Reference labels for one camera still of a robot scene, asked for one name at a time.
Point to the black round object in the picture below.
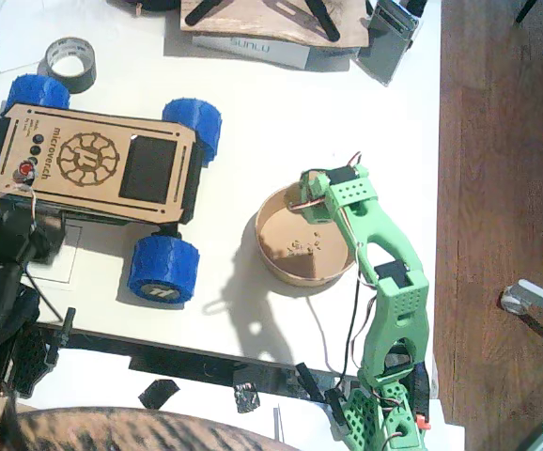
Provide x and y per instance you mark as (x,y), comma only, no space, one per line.
(159,4)

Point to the black stand leg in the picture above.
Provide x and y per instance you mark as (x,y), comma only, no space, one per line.
(201,11)
(323,21)

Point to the brown paper bowl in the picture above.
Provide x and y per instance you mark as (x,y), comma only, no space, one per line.
(281,235)

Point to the black table clamp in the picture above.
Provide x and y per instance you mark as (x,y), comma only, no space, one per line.
(308,380)
(68,324)
(338,411)

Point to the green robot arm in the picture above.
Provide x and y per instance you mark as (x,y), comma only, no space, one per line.
(393,244)

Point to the grey metal leg with caster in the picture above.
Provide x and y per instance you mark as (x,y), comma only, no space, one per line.
(539,293)

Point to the black tape piece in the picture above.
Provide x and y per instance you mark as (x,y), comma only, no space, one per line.
(159,393)

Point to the white SUNLU box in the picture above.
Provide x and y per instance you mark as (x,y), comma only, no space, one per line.
(271,54)

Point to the black chair leg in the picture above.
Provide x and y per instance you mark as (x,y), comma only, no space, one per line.
(525,11)

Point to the brown striped furry cover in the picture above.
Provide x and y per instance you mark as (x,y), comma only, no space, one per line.
(112,430)

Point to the white paper sheet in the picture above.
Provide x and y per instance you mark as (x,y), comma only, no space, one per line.
(18,42)

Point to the grey duct tape roll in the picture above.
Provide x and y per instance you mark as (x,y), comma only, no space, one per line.
(86,77)

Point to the wooden microrover chassis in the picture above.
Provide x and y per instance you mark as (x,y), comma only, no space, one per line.
(112,188)

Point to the blue rover wheel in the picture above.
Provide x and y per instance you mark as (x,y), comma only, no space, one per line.
(196,122)
(36,91)
(163,268)

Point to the brown wooden board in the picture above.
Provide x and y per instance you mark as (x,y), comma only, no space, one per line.
(252,26)

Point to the small black object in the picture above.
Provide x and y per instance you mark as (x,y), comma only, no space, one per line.
(417,5)

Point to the crumpled dark foil piece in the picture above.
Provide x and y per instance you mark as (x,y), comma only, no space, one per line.
(245,399)

